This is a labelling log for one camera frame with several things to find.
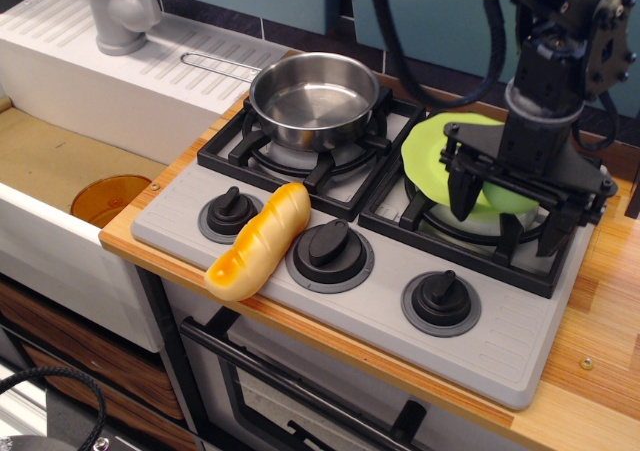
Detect black left burner grate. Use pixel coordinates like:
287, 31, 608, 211
197, 87, 426, 221

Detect green toy pear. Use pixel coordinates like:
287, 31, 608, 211
483, 182, 538, 214

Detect light green plate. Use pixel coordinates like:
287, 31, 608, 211
401, 112, 500, 215

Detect toy bread loaf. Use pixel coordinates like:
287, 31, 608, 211
204, 183, 311, 302

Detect white toy sink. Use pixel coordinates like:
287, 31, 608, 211
1, 0, 285, 352

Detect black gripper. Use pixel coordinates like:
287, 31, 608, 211
441, 122, 618, 257

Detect grey toy stove top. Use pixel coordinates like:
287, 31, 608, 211
130, 84, 612, 412

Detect wooden drawer fronts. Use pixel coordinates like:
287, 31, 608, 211
1, 276, 198, 450

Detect grey toy faucet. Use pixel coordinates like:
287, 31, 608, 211
89, 0, 161, 56

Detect black stove knob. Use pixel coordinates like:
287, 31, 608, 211
285, 219, 375, 294
401, 270, 481, 338
197, 186, 263, 244

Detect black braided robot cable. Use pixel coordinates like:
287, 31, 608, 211
367, 0, 621, 152

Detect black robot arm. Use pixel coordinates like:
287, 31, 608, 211
441, 0, 635, 256

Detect black middle stove knob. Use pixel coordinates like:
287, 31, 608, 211
285, 219, 375, 294

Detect black burner grate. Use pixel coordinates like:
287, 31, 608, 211
359, 116, 593, 298
197, 87, 426, 221

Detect black braided cable lower left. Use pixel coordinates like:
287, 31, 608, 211
0, 366, 108, 451

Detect orange plastic cup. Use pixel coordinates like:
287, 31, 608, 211
70, 174, 151, 228

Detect stainless steel pot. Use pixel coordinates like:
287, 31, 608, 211
180, 51, 381, 153

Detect oven door with handle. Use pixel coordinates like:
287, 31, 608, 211
179, 308, 519, 450

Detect black right stove knob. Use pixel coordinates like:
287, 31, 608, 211
401, 270, 481, 338

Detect black right burner grate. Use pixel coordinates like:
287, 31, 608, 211
359, 116, 593, 298

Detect teal wall cabinet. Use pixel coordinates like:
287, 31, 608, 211
149, 0, 521, 80

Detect black left stove knob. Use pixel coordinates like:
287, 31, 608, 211
197, 186, 263, 244

